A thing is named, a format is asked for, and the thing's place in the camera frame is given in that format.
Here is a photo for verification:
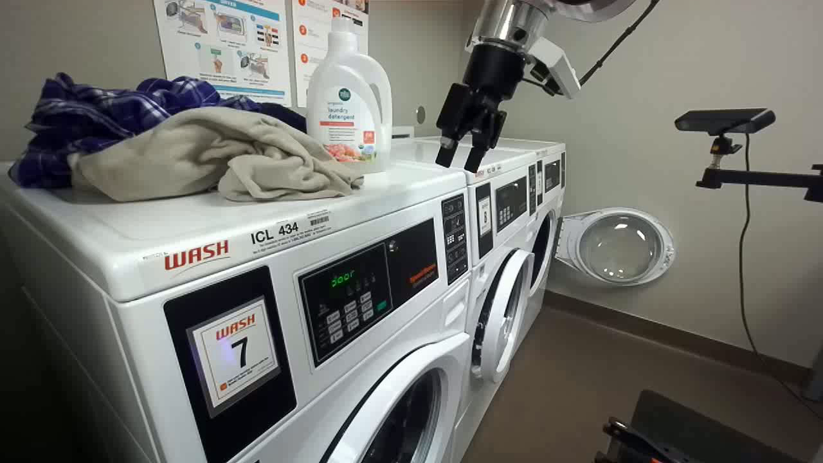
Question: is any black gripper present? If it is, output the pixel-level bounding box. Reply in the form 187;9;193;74
435;44;523;172

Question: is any washer round door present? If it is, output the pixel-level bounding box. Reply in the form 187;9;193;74
320;332;471;463
473;251;531;382

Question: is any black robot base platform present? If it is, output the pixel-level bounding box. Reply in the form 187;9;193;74
594;388;800;463

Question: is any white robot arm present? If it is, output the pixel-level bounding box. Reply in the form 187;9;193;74
435;0;633;172

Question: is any white washing machine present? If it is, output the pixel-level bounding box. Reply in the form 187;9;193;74
503;139;566;337
387;136;540;463
1;144;463;463

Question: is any white detergent bottle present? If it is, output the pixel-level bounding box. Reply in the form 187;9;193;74
305;19;394;172

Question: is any right instruction poster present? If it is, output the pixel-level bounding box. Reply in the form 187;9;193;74
291;0;370;108

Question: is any instruction poster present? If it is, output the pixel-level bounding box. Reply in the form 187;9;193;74
291;0;370;108
153;0;293;105

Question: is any beige cloth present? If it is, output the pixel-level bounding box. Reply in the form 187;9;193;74
69;108;364;203

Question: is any left instruction poster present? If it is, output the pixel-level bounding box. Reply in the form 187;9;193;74
153;0;293;105

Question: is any blue plaid shirt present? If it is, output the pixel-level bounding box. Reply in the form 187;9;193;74
10;72;305;191

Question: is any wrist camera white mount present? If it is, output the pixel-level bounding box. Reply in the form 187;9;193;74
526;40;581;99

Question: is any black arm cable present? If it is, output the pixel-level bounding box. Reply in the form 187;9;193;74
577;0;664;87

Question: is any black camera on stand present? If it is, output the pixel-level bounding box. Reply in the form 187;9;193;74
673;108;823;203

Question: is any black camera cable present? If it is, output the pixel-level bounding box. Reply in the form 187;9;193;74
733;132;823;406

